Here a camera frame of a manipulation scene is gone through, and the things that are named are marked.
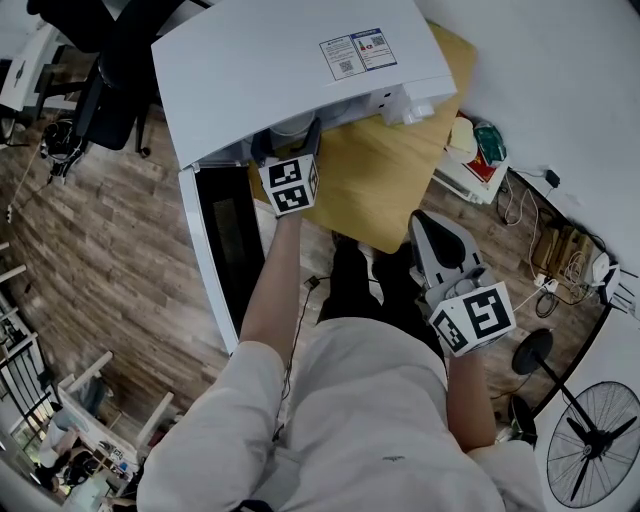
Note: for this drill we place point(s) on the white desk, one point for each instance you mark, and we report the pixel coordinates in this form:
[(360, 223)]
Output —
[(22, 70)]

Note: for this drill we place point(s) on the person's right forearm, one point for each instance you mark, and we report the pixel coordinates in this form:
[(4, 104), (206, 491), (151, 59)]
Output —
[(470, 400)]

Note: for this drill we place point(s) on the black wall adapter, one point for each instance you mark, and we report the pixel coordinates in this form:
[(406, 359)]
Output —
[(552, 177)]

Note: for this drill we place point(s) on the person's black trousers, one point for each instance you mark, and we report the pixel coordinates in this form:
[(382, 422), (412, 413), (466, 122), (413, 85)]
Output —
[(350, 285)]

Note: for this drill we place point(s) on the brown cardboard box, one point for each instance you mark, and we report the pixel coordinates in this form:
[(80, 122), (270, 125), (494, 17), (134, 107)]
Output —
[(562, 250)]

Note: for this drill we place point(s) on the white food bowl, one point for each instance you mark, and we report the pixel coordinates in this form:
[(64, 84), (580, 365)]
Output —
[(292, 127)]

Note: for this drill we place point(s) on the black office chair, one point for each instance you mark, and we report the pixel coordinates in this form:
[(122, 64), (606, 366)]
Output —
[(115, 75)]

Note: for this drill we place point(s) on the red book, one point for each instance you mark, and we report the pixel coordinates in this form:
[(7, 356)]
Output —
[(486, 170)]

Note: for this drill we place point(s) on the white wooden rack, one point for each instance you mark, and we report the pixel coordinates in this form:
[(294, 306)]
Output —
[(95, 370)]

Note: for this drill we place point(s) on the white router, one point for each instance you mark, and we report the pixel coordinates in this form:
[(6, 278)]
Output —
[(607, 275)]

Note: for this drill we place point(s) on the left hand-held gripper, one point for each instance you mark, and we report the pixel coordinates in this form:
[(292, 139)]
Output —
[(290, 185)]

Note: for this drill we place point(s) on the green packet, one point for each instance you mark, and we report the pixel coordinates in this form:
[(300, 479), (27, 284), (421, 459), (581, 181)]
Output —
[(491, 142)]

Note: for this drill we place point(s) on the white power strip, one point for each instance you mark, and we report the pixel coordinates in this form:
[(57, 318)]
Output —
[(545, 285)]

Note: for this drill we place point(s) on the person's white shirt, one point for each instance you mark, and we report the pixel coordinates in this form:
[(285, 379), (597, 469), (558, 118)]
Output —
[(350, 425)]

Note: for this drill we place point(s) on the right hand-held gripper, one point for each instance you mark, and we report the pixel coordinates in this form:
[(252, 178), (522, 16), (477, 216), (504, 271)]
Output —
[(475, 315)]

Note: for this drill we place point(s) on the person's left forearm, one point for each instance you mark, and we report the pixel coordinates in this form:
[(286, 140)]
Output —
[(272, 280)]

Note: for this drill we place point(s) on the black standing fan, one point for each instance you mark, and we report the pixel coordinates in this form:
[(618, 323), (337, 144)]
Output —
[(590, 445)]

